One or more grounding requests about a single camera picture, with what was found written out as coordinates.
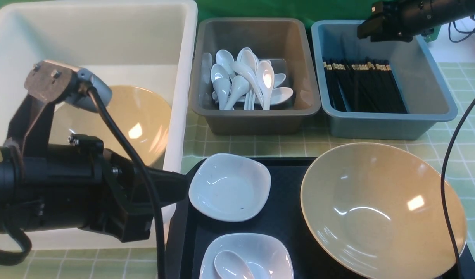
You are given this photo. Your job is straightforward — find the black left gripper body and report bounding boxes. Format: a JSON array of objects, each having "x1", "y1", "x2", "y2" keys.
[{"x1": 12, "y1": 134, "x2": 160, "y2": 243}]

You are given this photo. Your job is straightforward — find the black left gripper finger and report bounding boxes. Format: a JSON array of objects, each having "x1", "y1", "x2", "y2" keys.
[{"x1": 147, "y1": 167, "x2": 190, "y2": 208}]

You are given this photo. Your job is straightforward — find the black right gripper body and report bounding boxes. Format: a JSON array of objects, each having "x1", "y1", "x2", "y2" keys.
[{"x1": 357, "y1": 0, "x2": 416, "y2": 42}]

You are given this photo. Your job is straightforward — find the white square dish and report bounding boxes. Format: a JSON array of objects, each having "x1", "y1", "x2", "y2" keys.
[
  {"x1": 199, "y1": 233, "x2": 294, "y2": 279},
  {"x1": 188, "y1": 153, "x2": 271, "y2": 222}
]

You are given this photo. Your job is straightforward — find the white spoon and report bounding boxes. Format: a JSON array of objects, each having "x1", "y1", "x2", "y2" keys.
[
  {"x1": 216, "y1": 49, "x2": 235, "y2": 79},
  {"x1": 270, "y1": 87, "x2": 294, "y2": 106},
  {"x1": 214, "y1": 250, "x2": 255, "y2": 279},
  {"x1": 212, "y1": 78, "x2": 231, "y2": 110}
]

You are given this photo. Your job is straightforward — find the tan noodle bowl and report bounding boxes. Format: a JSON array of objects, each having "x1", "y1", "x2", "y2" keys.
[{"x1": 300, "y1": 143, "x2": 467, "y2": 279}]

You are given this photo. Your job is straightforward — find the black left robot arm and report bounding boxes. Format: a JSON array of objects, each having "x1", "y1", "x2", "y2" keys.
[{"x1": 0, "y1": 134, "x2": 154, "y2": 265}]

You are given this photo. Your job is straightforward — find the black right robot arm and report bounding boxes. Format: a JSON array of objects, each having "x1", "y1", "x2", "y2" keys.
[{"x1": 357, "y1": 0, "x2": 475, "y2": 42}]

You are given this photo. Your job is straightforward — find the tan bowl in tub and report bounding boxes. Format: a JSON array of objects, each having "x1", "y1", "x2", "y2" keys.
[{"x1": 49, "y1": 85, "x2": 171, "y2": 166}]

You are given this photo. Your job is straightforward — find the black serving tray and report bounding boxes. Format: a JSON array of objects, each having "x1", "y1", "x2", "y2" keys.
[{"x1": 165, "y1": 158, "x2": 475, "y2": 279}]

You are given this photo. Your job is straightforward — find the bundle of black chopsticks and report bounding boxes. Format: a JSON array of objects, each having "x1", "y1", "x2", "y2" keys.
[{"x1": 323, "y1": 57, "x2": 409, "y2": 114}]

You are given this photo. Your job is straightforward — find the blue chopstick bin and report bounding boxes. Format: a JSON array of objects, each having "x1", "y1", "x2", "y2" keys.
[{"x1": 311, "y1": 21, "x2": 458, "y2": 141}]

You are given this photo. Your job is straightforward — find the green cloth backdrop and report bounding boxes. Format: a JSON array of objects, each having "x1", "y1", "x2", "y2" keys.
[{"x1": 0, "y1": 0, "x2": 450, "y2": 43}]

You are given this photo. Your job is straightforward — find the grey-brown spoon bin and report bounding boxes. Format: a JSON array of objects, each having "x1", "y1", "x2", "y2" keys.
[{"x1": 189, "y1": 18, "x2": 321, "y2": 136}]

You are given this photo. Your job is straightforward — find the white spoon upright bright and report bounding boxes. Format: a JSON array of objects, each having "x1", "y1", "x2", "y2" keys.
[{"x1": 256, "y1": 61, "x2": 275, "y2": 110}]

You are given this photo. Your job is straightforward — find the large white plastic tub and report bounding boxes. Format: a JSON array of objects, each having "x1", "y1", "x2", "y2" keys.
[{"x1": 0, "y1": 0, "x2": 198, "y2": 251}]

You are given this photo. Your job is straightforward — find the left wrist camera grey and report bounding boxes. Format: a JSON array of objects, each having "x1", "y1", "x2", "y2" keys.
[{"x1": 24, "y1": 60, "x2": 112, "y2": 113}]

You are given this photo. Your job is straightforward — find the black right camera cable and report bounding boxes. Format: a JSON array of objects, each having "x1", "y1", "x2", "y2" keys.
[{"x1": 441, "y1": 14, "x2": 475, "y2": 279}]

